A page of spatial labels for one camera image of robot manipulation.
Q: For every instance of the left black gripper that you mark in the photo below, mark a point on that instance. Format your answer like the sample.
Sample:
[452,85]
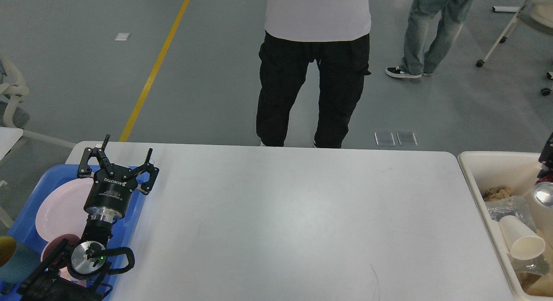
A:
[111,191]

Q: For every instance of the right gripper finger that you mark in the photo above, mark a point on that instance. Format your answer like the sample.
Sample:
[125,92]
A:
[546,158]

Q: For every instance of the red soda can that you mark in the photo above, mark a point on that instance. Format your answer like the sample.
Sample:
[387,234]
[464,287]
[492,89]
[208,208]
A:
[543,191]

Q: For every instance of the aluminium foil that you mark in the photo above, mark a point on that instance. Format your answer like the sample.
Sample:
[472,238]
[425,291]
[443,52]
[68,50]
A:
[517,206]

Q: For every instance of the brown paper ball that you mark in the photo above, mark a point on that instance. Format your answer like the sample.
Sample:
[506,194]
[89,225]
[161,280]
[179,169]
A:
[497,193]

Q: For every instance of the pink plate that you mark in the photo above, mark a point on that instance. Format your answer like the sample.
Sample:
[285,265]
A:
[62,210]

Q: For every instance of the white paper cup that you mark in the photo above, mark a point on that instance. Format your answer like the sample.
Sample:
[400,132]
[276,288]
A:
[522,243]
[542,216]

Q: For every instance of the teal green mug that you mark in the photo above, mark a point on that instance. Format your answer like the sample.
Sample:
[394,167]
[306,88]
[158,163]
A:
[17,262]

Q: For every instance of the brown paper bag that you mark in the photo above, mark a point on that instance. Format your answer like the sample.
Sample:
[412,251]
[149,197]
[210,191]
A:
[539,285]

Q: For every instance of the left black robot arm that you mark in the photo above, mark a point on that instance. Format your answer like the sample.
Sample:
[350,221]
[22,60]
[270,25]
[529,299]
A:
[80,271]

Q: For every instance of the beige plastic bin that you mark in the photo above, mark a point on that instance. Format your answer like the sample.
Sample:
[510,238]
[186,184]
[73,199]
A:
[486,169]

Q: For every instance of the blue plastic tray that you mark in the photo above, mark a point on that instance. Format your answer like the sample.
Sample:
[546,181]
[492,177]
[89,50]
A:
[24,229]

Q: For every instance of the white side table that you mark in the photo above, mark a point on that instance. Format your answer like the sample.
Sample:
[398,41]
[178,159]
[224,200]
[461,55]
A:
[8,138]

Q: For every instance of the clear floor plate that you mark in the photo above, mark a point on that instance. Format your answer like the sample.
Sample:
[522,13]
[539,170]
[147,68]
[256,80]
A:
[392,139]

